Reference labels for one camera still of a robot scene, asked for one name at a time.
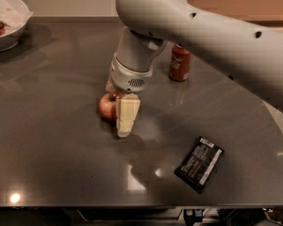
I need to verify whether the white bowl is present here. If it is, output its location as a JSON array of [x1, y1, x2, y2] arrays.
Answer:
[[0, 0, 34, 53]]

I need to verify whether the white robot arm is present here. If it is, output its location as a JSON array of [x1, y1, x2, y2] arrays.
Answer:
[[109, 0, 283, 113]]

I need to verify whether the black rxbar chocolate wrapper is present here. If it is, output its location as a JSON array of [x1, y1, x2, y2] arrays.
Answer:
[[174, 137, 224, 193]]

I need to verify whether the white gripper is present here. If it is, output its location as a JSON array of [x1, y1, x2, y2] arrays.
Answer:
[[106, 55, 153, 137]]

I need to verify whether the red soda can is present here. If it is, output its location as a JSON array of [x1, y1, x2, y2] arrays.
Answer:
[[169, 44, 191, 82]]

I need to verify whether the red apple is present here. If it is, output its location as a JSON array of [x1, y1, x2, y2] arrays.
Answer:
[[98, 91, 123, 123]]

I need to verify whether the white napkin in bowl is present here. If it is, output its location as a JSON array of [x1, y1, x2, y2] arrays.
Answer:
[[0, 0, 32, 28]]

